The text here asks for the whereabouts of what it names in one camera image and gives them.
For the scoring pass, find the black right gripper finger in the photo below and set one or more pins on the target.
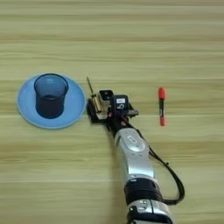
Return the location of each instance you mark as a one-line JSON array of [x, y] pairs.
[[132, 111], [94, 116]]

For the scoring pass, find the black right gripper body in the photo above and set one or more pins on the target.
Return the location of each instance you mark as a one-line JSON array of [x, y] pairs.
[[118, 122]]

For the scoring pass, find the blue round plate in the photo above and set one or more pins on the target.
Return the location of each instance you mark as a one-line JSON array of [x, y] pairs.
[[77, 105]]

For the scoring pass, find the small black white eraser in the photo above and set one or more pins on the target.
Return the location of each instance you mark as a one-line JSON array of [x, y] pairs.
[[106, 94]]

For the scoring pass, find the black mesh pen cup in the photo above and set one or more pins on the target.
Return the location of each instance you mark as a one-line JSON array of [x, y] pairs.
[[50, 99]]

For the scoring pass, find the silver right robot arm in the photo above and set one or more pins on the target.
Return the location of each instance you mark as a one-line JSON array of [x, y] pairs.
[[137, 163]]

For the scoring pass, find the red black marker pen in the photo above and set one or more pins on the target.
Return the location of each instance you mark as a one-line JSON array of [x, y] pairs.
[[162, 106]]

